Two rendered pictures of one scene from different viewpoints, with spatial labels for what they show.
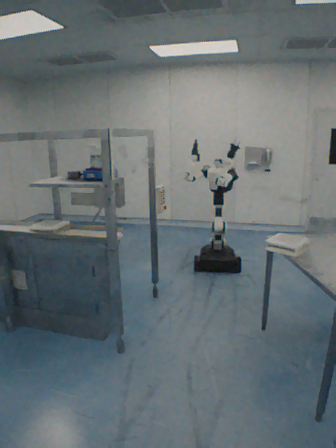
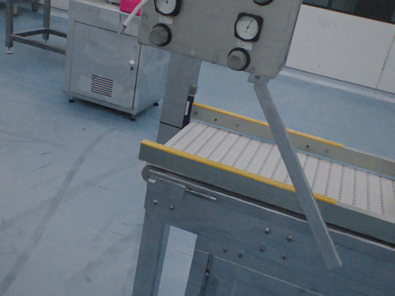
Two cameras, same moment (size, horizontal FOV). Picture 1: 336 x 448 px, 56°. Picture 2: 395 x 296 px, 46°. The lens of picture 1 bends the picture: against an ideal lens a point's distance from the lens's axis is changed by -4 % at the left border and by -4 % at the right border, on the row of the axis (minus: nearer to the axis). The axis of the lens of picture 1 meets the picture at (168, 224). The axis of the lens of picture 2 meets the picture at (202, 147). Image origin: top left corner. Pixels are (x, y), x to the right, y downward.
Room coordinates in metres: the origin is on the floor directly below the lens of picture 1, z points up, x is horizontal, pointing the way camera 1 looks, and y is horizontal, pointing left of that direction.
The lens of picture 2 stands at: (3.26, 0.45, 1.28)
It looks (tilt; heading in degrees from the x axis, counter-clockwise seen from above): 23 degrees down; 179
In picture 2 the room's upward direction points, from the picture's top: 11 degrees clockwise
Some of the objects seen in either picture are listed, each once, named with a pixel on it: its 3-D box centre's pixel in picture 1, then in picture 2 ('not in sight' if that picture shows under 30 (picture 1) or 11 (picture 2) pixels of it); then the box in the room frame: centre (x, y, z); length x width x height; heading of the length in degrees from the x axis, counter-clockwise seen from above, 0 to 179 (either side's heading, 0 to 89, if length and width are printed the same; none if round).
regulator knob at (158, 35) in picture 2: not in sight; (158, 31); (2.58, 0.37, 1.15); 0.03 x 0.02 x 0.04; 75
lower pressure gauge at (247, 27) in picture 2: not in sight; (247, 27); (2.61, 0.50, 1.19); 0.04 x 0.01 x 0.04; 75
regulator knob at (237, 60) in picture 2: not in sight; (237, 57); (2.61, 0.49, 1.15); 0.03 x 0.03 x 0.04; 75
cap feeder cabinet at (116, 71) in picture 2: not in sight; (120, 57); (-0.22, -0.22, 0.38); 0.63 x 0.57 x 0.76; 75
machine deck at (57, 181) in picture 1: (77, 182); not in sight; (2.46, 0.69, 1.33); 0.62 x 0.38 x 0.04; 75
